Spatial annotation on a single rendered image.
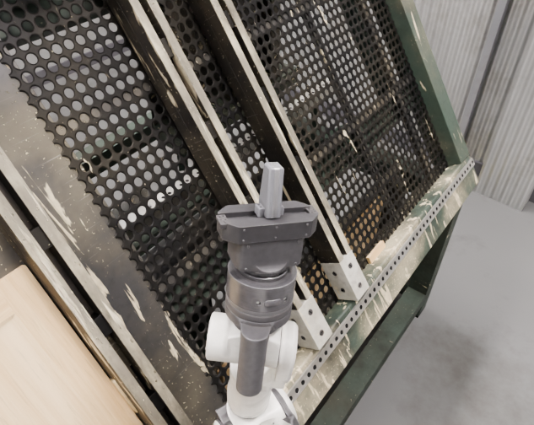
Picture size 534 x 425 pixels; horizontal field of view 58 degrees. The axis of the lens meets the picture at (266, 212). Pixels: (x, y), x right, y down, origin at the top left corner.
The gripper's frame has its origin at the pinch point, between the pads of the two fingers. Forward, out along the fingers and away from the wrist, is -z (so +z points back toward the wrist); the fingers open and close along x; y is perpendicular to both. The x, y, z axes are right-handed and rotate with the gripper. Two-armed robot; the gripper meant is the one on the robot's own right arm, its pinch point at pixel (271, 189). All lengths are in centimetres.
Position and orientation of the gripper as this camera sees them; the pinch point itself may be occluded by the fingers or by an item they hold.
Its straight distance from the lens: 56.3
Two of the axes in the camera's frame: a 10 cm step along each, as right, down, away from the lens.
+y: -3.4, -4.6, 8.2
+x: -9.4, 0.7, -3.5
